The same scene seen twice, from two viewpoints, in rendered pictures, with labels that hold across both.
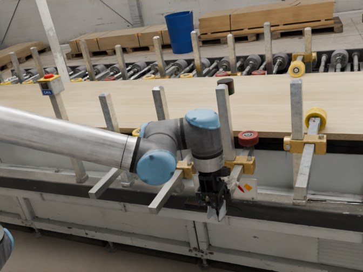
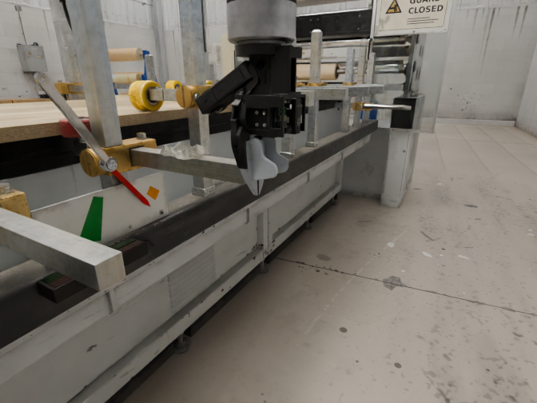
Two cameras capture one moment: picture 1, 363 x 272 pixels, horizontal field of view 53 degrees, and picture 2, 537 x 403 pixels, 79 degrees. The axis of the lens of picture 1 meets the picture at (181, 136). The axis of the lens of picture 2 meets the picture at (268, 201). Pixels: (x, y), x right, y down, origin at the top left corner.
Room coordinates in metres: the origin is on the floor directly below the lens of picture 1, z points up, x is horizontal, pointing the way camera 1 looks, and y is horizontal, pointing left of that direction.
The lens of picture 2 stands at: (0.89, 0.41, 0.98)
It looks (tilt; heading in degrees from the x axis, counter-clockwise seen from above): 21 degrees down; 272
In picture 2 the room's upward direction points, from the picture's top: straight up
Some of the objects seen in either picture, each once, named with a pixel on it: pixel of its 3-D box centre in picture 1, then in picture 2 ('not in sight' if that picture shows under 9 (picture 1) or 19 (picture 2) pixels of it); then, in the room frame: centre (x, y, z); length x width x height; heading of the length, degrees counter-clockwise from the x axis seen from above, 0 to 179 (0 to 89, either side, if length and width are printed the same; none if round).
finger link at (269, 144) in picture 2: (220, 213); (270, 165); (0.91, -0.08, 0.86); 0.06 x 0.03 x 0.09; 153
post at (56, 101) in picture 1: (68, 138); not in sight; (1.56, 0.51, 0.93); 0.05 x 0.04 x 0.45; 63
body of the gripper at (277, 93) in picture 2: (211, 184); (267, 93); (0.91, -0.06, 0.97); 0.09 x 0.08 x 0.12; 153
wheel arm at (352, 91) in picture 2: not in sight; (300, 89); (0.83, -0.86, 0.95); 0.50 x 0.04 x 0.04; 153
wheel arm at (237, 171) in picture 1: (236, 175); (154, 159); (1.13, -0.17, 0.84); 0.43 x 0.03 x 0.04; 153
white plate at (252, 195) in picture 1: (224, 187); (113, 213); (1.20, -0.13, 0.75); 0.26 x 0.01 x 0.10; 63
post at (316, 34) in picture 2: not in sight; (314, 92); (0.76, -1.06, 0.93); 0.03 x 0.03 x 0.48; 63
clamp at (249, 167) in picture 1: (236, 164); (120, 156); (1.20, -0.19, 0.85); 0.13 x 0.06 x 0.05; 63
